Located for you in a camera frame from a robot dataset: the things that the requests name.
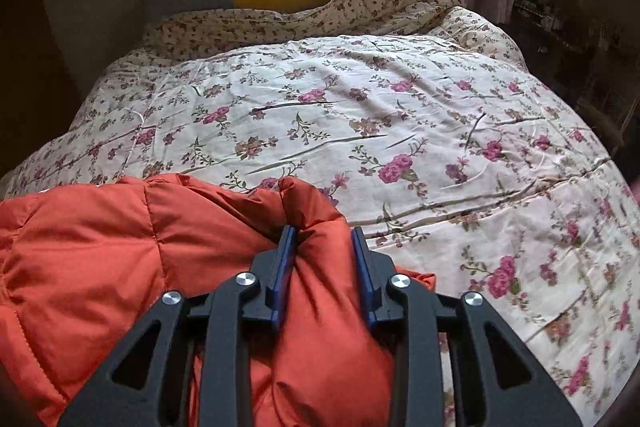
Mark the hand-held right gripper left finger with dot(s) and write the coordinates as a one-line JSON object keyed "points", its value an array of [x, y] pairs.
{"points": [[282, 267]]}

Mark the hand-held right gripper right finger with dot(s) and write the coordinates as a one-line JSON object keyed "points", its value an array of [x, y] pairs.
{"points": [[361, 277]]}

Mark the orange quilted down jacket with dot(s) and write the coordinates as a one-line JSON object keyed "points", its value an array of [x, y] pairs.
{"points": [[100, 267]]}

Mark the large-flowered bed cover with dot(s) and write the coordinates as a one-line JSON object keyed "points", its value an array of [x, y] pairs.
{"points": [[400, 132]]}

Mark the cluttered wooden shelf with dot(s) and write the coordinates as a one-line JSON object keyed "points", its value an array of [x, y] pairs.
{"points": [[550, 14]]}

